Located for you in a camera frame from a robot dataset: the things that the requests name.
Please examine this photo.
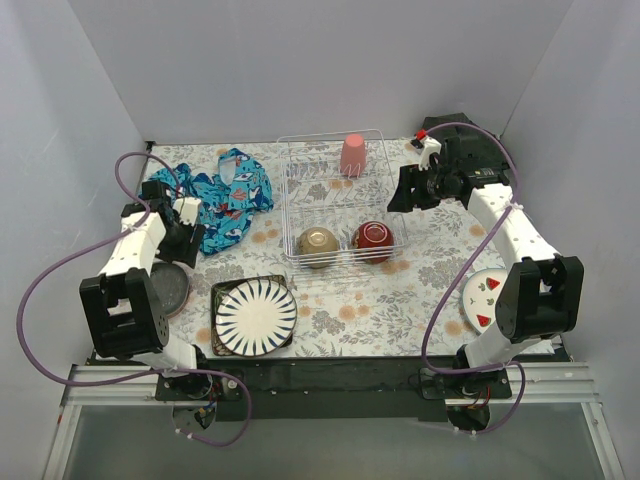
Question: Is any black round plate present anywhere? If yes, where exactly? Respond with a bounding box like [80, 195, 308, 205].
[150, 262, 190, 318]

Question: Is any red bowl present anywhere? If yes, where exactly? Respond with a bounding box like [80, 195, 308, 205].
[351, 221, 395, 265]

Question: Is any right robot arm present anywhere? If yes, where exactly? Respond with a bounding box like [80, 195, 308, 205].
[387, 121, 584, 398]

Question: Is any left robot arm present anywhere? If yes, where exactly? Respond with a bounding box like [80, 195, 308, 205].
[79, 180, 213, 400]

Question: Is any dark green shirt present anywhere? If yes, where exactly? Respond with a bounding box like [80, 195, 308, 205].
[422, 113, 499, 148]

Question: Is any blue patterned cloth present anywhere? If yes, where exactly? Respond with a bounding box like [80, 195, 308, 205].
[150, 148, 274, 256]

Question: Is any dark square plate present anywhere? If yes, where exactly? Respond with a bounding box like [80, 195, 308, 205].
[209, 273, 296, 358]

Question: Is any pink plastic cup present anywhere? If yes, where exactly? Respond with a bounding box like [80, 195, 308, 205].
[340, 133, 366, 178]

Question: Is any blue striped white plate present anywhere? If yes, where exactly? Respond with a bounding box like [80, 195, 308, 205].
[214, 277, 298, 357]

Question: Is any beige ceramic bowl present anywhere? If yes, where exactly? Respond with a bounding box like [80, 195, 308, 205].
[296, 226, 339, 269]

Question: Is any watermelon pattern plate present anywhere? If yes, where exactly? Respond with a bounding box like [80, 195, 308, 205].
[461, 268, 507, 334]

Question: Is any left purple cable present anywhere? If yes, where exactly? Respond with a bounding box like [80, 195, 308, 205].
[16, 151, 252, 448]

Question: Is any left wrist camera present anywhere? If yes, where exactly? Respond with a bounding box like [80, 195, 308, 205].
[172, 196, 202, 226]

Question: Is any white wire dish rack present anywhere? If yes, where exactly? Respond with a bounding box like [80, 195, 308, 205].
[277, 129, 408, 268]

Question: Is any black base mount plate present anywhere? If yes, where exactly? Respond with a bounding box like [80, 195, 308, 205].
[149, 354, 521, 426]

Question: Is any aluminium frame rail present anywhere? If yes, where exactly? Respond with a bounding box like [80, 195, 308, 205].
[44, 358, 624, 479]

